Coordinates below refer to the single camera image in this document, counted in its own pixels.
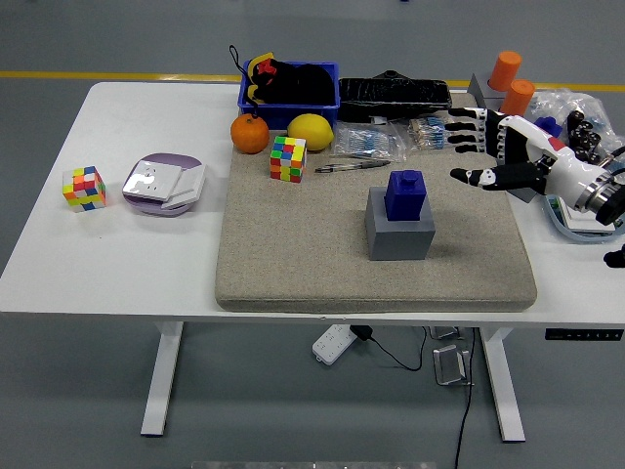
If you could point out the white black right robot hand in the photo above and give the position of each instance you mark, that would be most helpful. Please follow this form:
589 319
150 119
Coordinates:
532 146

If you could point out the blue square seal stamp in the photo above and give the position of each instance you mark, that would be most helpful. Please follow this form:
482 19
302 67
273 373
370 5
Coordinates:
547 124
403 200

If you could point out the orange cylinder seal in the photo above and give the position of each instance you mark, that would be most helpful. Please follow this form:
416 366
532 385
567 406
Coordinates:
505 71
517 100

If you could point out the small black cylinder part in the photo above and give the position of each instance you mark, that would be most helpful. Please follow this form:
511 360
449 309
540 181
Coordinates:
578 141
594 156
576 117
582 151
584 129
592 140

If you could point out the crumpled clear plastic bag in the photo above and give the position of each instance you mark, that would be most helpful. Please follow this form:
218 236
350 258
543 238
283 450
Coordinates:
576 100

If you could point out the light blue plate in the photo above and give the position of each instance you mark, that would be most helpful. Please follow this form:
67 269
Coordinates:
556 220

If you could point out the small clear resistor bag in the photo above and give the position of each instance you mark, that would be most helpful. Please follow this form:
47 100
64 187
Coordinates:
429 132

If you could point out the black plastic-wrapped flat object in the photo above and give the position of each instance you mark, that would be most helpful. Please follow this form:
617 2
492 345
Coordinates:
395 98

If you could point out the large clear resistor bag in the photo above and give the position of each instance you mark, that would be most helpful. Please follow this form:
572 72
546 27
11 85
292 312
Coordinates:
366 141

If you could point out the silver ballpoint pen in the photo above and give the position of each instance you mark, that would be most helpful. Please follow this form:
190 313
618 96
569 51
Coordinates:
351 166

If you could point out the black table control panel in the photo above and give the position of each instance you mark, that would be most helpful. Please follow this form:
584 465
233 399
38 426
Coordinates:
583 335

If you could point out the yellow lemon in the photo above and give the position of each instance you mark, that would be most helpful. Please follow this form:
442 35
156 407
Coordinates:
310 132

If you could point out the white table leg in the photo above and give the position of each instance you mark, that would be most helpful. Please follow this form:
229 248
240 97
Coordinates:
163 381
503 386

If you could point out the blue plastic bin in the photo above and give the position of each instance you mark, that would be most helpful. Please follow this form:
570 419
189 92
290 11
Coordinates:
293 113

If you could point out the black pouch with yellow trim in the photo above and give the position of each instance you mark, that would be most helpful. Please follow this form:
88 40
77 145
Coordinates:
298 85

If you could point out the large colourful puzzle cube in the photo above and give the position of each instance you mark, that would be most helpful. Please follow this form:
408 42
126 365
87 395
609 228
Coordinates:
288 158

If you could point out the grey-brown fabric mat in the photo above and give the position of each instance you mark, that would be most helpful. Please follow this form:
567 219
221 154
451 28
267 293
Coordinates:
303 244

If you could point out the black power plug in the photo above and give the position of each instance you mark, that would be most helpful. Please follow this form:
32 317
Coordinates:
362 333

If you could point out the white power strip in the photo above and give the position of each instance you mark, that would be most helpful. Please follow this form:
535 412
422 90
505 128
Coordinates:
332 344

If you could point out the orange fruit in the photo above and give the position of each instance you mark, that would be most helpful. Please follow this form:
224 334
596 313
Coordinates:
250 135

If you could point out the purple plate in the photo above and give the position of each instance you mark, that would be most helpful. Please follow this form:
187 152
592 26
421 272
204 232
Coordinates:
146 207

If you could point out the small colourful puzzle cube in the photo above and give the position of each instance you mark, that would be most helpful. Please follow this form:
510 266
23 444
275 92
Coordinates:
84 190

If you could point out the white wall switch panel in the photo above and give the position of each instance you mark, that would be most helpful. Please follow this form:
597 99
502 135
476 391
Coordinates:
581 222
190 185

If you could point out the small metal bracket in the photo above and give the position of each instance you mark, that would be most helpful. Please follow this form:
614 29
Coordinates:
444 333

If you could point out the large metal bracket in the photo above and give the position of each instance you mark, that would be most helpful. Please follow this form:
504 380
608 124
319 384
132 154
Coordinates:
449 366

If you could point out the white wall socket panel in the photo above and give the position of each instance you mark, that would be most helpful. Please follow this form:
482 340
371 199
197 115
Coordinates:
151 181

